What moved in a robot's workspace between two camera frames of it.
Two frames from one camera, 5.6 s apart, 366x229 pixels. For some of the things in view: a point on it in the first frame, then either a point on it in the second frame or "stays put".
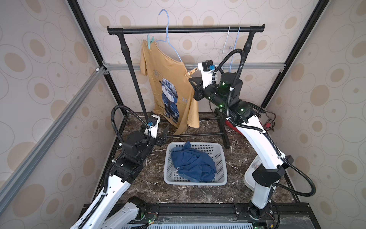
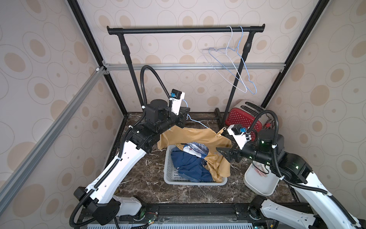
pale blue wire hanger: x=167 y=37 -> x=189 y=117
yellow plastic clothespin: x=191 y=72 -> x=220 y=131
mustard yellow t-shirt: x=174 y=106 -> x=216 y=163
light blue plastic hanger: x=231 y=49 -> x=255 y=93
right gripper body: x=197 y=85 -> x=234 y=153
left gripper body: x=160 y=139 -> x=180 y=119
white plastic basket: x=215 y=150 stays put
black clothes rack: x=126 y=30 stays put
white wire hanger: x=226 y=40 -> x=204 y=54
